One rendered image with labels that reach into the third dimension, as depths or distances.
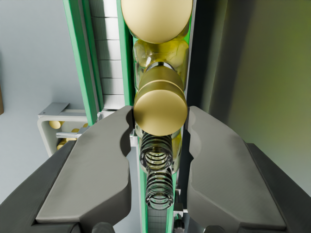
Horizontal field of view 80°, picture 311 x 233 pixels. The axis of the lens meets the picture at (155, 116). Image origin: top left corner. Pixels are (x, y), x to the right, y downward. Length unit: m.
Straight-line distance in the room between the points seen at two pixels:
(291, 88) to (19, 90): 0.66
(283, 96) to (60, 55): 0.52
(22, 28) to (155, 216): 0.68
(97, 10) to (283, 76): 0.31
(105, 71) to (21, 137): 0.48
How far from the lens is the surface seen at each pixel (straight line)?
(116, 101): 0.44
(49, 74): 0.63
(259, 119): 0.26
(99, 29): 0.40
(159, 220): 0.75
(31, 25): 0.61
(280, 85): 0.23
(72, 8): 0.33
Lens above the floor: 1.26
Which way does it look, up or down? 59 degrees down
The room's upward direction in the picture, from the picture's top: 176 degrees counter-clockwise
